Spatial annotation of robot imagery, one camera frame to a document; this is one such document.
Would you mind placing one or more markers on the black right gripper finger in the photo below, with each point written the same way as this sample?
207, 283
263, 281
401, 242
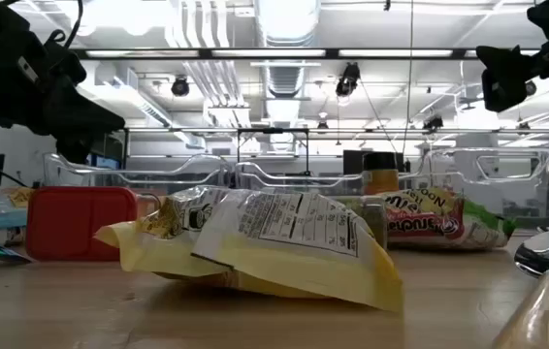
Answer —
502, 92
502, 60

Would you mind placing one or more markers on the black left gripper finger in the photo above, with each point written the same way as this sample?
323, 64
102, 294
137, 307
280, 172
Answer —
80, 118
74, 149

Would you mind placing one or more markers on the red plastic container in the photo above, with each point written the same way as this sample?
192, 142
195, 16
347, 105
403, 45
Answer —
80, 223

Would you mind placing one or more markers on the red green ramen packet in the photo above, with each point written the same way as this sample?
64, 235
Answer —
429, 223

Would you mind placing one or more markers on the orange spice bottle black cap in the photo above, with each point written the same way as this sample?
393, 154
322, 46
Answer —
380, 181

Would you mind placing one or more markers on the black ceiling spotlight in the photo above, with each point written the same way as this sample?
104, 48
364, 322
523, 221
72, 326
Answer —
348, 80
180, 86
531, 88
433, 122

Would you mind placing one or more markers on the clear plastic bin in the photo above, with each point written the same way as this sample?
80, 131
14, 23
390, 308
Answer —
109, 177
536, 203
303, 181

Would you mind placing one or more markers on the black overhead beam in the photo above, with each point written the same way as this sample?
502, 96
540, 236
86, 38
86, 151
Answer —
204, 53

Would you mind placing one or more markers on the green-label spice jar black cap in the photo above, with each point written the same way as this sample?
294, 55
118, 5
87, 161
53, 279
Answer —
374, 218

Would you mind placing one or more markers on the dark wall screen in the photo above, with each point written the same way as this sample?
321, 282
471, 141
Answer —
109, 150

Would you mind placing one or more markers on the silver ventilation duct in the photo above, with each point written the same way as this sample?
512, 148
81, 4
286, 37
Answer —
286, 24

